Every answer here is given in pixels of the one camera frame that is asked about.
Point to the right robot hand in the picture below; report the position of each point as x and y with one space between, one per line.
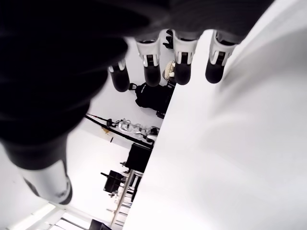
48 72

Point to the black box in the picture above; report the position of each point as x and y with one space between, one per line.
138 157

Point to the black backpack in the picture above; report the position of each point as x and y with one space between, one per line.
153 98

